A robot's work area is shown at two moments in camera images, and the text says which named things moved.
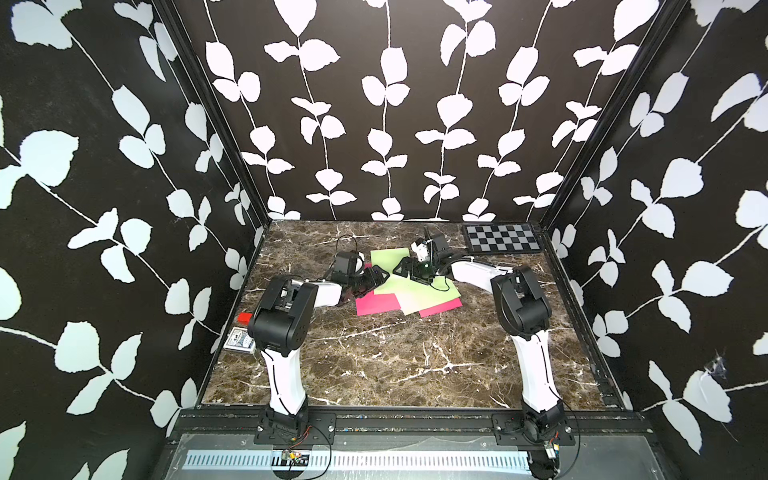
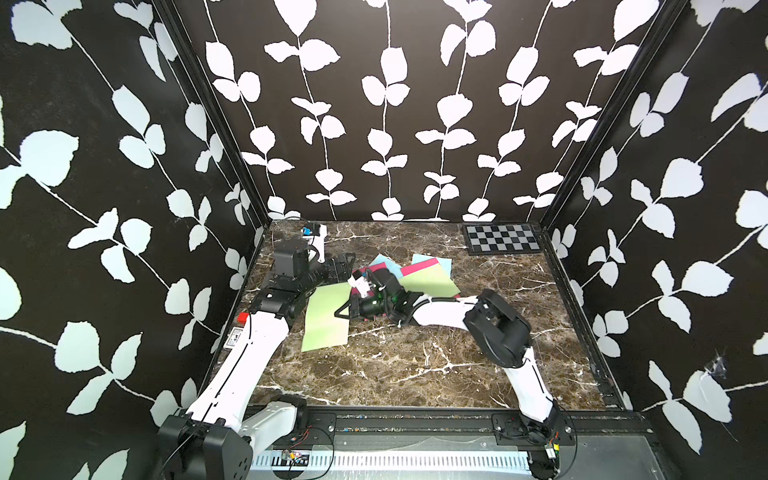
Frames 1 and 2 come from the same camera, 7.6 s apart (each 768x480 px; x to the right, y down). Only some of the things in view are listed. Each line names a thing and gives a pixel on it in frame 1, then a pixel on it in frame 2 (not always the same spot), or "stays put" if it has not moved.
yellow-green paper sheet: [414, 296] stays put
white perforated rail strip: [309, 459] stays put
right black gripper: [406, 261] -> [357, 306]
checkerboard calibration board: [501, 238] stays put
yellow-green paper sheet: [388, 260] -> [322, 327]
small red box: [244, 318] stays put
